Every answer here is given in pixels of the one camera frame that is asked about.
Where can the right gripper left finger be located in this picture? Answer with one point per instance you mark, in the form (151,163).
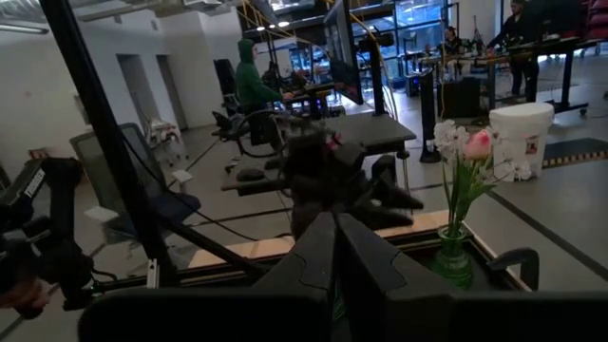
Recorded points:
(309,266)

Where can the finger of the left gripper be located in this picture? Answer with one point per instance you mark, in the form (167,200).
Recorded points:
(385,217)
(396,197)

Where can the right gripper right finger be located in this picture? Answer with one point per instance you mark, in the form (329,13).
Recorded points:
(366,271)

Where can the white artificial flower spray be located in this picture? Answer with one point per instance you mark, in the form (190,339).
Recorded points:
(449,135)

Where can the pink artificial tulip stem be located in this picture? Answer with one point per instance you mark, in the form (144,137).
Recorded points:
(477,145)

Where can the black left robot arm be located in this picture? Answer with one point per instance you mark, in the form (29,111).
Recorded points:
(62,190)

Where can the green glass vase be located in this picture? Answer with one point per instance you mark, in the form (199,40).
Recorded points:
(451,266)

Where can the black column stand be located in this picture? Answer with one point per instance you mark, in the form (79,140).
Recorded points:
(429,114)

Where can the black diagonal rig brace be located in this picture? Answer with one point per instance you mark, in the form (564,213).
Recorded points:
(214,247)

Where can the black monitor stand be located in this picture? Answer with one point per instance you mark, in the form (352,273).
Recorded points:
(377,81)

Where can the black box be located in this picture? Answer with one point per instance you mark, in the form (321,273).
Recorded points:
(458,97)

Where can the person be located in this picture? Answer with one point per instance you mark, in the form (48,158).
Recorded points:
(252,85)
(451,43)
(520,28)

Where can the black monitor on stand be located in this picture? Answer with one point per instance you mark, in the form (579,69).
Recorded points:
(342,52)

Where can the grey mesh office chair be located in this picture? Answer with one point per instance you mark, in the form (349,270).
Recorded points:
(180,206)

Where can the white plastic bucket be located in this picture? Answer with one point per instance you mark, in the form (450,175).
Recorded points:
(522,128)

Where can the black office chair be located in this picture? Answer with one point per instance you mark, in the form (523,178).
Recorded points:
(223,76)

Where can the white chair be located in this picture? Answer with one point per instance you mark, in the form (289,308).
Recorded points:
(164,130)

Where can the black hazard-edged mat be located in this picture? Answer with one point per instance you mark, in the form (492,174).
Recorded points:
(577,147)

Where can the long black standing desk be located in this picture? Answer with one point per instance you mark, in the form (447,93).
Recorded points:
(546,47)

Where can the red furniture stack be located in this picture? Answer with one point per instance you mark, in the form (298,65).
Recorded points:
(597,21)

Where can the wooden table with black frame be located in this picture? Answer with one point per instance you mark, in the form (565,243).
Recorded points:
(204,281)

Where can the black curved bracket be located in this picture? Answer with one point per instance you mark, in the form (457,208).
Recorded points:
(515,255)

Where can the silver corner bracket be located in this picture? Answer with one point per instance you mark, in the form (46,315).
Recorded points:
(152,273)

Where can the black rig upright post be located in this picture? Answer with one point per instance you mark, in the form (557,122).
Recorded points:
(92,104)

